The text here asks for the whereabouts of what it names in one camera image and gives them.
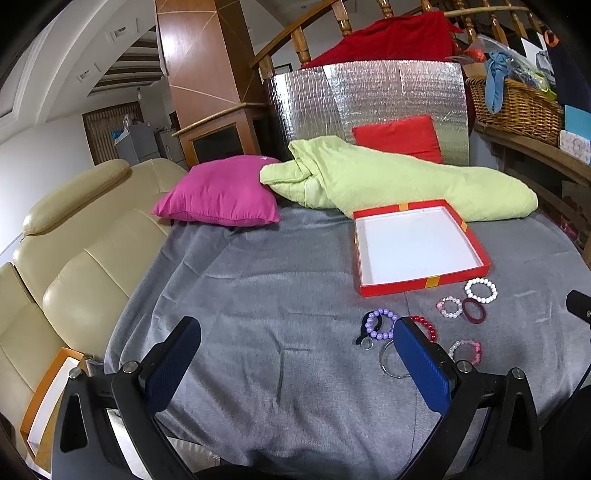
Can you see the silver metal bangle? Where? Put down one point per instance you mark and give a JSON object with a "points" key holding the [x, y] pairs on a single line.
{"points": [[391, 363]]}

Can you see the red shallow box tray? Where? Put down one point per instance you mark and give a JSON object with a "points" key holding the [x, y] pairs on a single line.
{"points": [[414, 246]]}

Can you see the orange white box lid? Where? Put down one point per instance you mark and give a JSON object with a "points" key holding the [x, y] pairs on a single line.
{"points": [[38, 425]]}

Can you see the grey bed blanket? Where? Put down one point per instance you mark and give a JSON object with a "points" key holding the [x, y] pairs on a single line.
{"points": [[278, 382]]}

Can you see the light green quilt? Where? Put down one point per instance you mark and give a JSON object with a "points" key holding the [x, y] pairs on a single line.
{"points": [[327, 172]]}

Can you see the magenta pillow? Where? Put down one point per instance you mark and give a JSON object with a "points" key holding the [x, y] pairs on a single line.
{"points": [[224, 192]]}

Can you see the wooden stair railing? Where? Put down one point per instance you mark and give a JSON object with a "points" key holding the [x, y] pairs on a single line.
{"points": [[321, 25]]}

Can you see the wooden pillar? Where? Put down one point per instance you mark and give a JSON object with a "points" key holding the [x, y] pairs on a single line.
{"points": [[207, 53]]}

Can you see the silver foil insulation panel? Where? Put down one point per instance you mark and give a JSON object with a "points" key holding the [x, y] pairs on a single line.
{"points": [[334, 99]]}

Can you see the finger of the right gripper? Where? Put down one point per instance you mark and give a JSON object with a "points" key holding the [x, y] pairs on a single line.
{"points": [[579, 304]]}

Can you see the wooden cabinet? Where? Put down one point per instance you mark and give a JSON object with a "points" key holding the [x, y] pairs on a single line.
{"points": [[223, 134]]}

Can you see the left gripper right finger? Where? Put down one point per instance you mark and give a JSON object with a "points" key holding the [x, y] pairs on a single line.
{"points": [[422, 359]]}

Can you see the red blanket on railing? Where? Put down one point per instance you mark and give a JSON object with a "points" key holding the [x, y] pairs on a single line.
{"points": [[423, 37]]}

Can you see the blue cloth in basket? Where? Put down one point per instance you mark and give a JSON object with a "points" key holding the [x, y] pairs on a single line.
{"points": [[498, 67]]}

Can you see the wicker basket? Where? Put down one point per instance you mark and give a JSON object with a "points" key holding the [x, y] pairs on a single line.
{"points": [[525, 111]]}

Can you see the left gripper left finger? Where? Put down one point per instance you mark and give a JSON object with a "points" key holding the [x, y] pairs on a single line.
{"points": [[167, 362]]}

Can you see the red cushion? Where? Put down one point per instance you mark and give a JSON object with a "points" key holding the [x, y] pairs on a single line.
{"points": [[414, 136]]}

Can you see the beige leather sofa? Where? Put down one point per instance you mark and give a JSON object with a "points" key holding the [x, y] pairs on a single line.
{"points": [[85, 248]]}

